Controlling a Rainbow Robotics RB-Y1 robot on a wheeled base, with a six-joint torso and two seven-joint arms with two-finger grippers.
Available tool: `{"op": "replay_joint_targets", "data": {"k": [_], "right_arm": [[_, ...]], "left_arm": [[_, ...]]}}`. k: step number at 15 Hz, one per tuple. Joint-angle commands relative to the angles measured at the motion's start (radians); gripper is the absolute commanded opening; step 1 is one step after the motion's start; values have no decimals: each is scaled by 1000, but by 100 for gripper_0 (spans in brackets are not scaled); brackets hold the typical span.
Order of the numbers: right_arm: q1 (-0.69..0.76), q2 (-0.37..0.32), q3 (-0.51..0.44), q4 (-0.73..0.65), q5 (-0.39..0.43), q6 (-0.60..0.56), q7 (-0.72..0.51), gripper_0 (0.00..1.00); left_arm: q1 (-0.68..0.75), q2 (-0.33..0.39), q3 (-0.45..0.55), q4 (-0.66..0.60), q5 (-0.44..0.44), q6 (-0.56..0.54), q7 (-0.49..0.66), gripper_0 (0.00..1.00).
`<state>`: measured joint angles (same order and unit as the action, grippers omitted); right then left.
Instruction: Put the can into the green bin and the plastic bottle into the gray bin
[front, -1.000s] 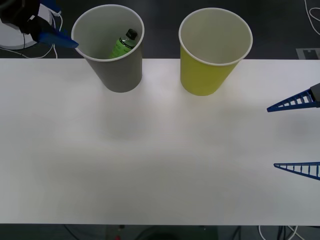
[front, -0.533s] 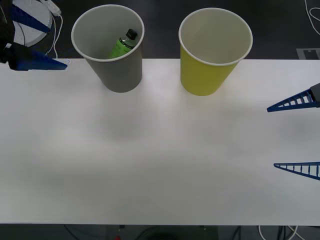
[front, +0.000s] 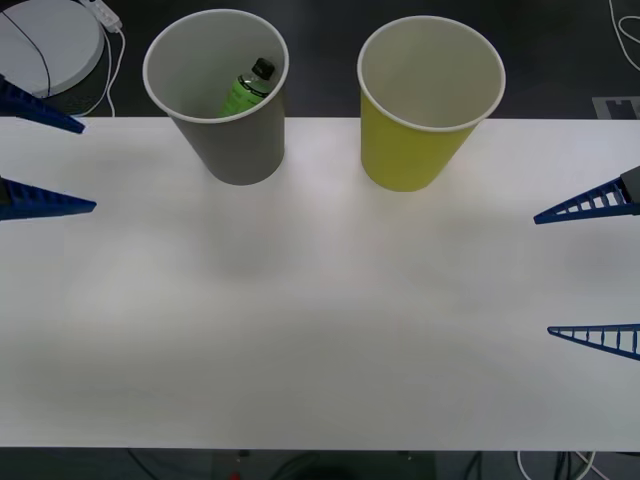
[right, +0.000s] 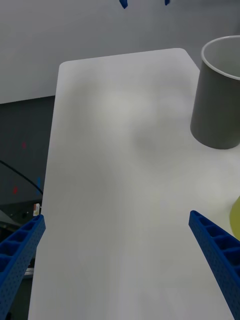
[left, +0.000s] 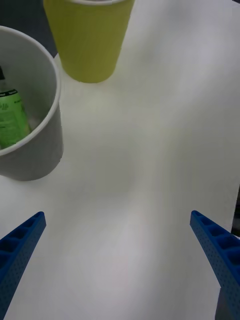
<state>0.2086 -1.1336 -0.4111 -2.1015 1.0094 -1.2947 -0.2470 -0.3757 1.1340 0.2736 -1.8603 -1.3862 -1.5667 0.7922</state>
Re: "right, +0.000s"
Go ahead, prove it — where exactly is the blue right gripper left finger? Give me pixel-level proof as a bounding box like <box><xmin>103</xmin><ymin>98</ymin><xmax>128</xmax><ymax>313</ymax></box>
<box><xmin>0</xmin><ymin>214</ymin><xmax>47</xmax><ymax>320</ymax></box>

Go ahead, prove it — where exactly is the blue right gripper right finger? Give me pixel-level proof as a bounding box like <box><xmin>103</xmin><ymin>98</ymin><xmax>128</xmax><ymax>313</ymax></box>
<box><xmin>188</xmin><ymin>210</ymin><xmax>240</xmax><ymax>320</ymax></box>

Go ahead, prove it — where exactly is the grey plastic bin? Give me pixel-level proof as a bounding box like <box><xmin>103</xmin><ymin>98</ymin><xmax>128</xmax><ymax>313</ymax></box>
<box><xmin>189</xmin><ymin>35</ymin><xmax>240</xmax><ymax>150</ymax></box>

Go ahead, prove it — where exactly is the black cable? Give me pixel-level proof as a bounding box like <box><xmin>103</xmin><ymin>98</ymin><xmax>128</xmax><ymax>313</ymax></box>
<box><xmin>0</xmin><ymin>159</ymin><xmax>44</xmax><ymax>196</ymax></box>

